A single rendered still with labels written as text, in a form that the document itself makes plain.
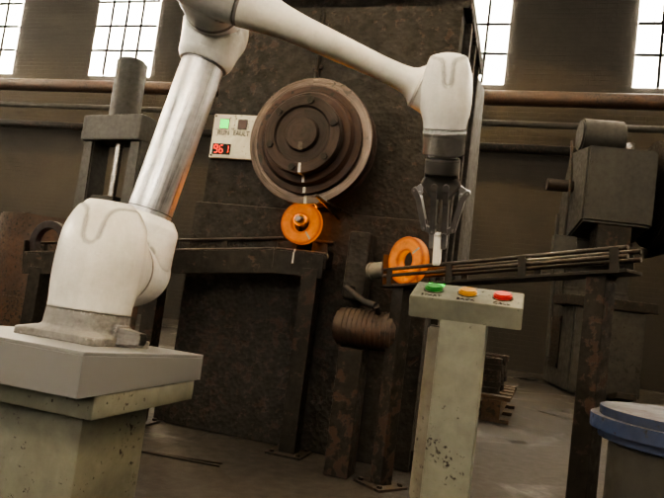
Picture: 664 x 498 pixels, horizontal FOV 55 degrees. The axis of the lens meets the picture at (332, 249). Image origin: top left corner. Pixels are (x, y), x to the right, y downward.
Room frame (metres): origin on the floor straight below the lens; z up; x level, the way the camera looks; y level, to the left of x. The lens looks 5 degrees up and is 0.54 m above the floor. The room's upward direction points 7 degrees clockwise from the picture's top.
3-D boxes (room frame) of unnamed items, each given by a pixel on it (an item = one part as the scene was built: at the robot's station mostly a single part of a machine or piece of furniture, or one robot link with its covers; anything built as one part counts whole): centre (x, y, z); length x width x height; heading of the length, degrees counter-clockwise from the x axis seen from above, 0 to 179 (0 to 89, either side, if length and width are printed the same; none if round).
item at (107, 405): (1.23, 0.45, 0.33); 0.32 x 0.32 x 0.04; 72
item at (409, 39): (2.72, 0.00, 0.88); 1.08 x 0.73 x 1.76; 73
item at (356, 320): (2.09, -0.15, 0.27); 0.22 x 0.13 x 0.53; 73
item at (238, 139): (2.52, 0.42, 1.15); 0.26 x 0.02 x 0.18; 73
